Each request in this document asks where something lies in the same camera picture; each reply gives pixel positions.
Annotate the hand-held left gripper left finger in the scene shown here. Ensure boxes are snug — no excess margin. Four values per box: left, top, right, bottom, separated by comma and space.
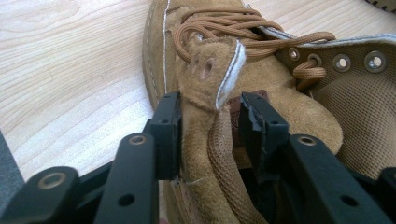
143, 91, 183, 181

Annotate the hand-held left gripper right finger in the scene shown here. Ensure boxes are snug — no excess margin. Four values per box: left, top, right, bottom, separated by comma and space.
238, 91, 291, 183

